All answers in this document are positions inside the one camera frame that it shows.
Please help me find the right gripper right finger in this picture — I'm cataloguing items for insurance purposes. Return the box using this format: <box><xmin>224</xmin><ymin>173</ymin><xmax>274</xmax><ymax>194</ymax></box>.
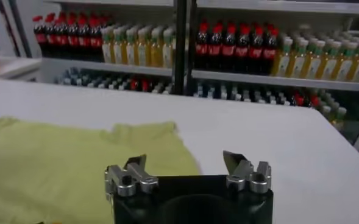
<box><xmin>222</xmin><ymin>150</ymin><xmax>272</xmax><ymax>195</ymax></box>

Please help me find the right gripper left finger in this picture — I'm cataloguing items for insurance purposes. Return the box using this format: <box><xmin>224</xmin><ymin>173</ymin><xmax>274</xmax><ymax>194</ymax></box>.
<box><xmin>104</xmin><ymin>153</ymin><xmax>160</xmax><ymax>197</ymax></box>

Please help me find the yellow-green t-shirt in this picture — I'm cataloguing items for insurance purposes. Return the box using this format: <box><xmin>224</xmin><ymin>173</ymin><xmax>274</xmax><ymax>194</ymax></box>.
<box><xmin>0</xmin><ymin>117</ymin><xmax>201</xmax><ymax>224</ymax></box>

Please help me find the white metal shelf board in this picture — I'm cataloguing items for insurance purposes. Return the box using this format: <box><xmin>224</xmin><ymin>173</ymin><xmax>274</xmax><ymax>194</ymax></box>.
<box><xmin>41</xmin><ymin>57</ymin><xmax>174</xmax><ymax>77</ymax></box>
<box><xmin>197</xmin><ymin>0</ymin><xmax>359</xmax><ymax>15</ymax></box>
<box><xmin>44</xmin><ymin>0</ymin><xmax>174</xmax><ymax>7</ymax></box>
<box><xmin>191</xmin><ymin>69</ymin><xmax>359</xmax><ymax>92</ymax></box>

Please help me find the white side table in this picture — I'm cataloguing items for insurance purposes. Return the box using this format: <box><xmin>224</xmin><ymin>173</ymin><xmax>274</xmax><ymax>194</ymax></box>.
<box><xmin>0</xmin><ymin>56</ymin><xmax>43</xmax><ymax>82</ymax></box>

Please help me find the black metal bar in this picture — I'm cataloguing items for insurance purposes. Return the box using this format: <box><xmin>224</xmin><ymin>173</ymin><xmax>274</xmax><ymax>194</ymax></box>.
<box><xmin>0</xmin><ymin>0</ymin><xmax>21</xmax><ymax>58</ymax></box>

